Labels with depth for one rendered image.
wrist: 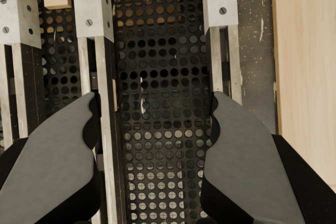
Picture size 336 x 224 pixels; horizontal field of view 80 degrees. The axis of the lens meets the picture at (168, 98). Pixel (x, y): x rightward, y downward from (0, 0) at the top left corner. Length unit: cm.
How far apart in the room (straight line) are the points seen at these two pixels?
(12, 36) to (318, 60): 70
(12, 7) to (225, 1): 47
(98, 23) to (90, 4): 4
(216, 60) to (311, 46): 24
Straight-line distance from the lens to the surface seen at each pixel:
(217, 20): 47
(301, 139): 58
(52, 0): 62
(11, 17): 60
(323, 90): 59
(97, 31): 49
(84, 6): 52
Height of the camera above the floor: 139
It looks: 34 degrees down
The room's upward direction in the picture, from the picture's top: 179 degrees clockwise
